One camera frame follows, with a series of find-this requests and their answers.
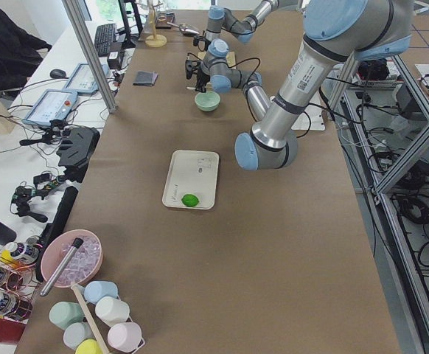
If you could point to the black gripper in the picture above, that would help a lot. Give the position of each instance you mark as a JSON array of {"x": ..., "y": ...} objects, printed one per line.
[
  {"x": 208, "y": 44},
  {"x": 201, "y": 78}
]

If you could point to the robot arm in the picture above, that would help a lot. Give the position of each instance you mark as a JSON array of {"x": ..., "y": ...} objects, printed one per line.
[
  {"x": 222, "y": 18},
  {"x": 333, "y": 31}
]

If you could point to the mint green bowl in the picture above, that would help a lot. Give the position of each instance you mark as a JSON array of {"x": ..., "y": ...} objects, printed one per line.
[{"x": 207, "y": 101}]

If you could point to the pink bowl with ice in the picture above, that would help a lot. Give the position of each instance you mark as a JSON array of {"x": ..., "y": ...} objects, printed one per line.
[{"x": 83, "y": 265}]

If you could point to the steel scoop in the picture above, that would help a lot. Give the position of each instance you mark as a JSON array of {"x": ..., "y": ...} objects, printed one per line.
[{"x": 185, "y": 29}]

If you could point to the wooden cutting board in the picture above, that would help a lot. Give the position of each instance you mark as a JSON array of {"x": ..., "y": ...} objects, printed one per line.
[{"x": 230, "y": 58}]

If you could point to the wooden mug tree stand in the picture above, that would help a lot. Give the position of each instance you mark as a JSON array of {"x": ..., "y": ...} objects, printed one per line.
[{"x": 154, "y": 40}]

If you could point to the grey folded cloth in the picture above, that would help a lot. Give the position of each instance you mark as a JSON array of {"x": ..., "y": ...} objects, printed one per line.
[{"x": 144, "y": 78}]

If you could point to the beige rabbit tray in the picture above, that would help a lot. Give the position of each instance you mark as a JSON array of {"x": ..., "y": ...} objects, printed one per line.
[{"x": 191, "y": 172}]

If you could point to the black keyboard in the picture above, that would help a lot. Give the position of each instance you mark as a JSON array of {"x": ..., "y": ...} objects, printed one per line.
[{"x": 104, "y": 36}]

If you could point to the green lime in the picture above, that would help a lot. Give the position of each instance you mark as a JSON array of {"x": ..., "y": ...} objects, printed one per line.
[{"x": 190, "y": 200}]

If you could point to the far teach pendant tablet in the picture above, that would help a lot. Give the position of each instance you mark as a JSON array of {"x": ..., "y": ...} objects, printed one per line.
[{"x": 82, "y": 80}]

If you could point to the teach pendant tablet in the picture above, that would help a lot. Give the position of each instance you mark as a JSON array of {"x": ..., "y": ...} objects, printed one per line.
[
  {"x": 52, "y": 105},
  {"x": 82, "y": 80}
]

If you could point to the black controller device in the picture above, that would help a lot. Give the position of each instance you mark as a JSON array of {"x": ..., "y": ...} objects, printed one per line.
[{"x": 75, "y": 151}]

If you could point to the black computer mouse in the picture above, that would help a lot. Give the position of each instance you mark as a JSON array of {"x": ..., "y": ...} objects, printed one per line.
[{"x": 58, "y": 74}]

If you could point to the near teach pendant tablet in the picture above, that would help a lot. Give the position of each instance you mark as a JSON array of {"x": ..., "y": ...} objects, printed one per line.
[{"x": 52, "y": 105}]

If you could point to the person in black clothes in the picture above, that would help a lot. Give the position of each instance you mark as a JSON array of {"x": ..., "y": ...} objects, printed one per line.
[{"x": 19, "y": 56}]

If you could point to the steel muddler rod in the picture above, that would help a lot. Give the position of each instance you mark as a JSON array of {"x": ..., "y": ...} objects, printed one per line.
[{"x": 61, "y": 267}]

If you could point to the blue plastic cup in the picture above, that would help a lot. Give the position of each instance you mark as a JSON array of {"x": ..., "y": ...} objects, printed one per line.
[{"x": 96, "y": 290}]

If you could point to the white plastic cup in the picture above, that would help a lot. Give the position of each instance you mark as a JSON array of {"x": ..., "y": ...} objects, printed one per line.
[{"x": 112, "y": 311}]

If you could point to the pink plastic cup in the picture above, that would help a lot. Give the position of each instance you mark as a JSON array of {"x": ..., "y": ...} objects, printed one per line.
[{"x": 125, "y": 337}]

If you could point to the green plastic cup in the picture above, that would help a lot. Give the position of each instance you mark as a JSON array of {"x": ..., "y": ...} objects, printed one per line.
[{"x": 64, "y": 314}]

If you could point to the grey plastic cup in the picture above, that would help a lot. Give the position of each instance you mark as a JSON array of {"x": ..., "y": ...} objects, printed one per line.
[{"x": 76, "y": 333}]

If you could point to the yellow plastic cup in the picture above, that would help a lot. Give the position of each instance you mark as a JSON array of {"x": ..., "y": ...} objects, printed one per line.
[{"x": 88, "y": 346}]

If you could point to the aluminium frame post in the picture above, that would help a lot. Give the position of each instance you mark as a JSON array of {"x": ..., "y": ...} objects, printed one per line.
[{"x": 78, "y": 23}]

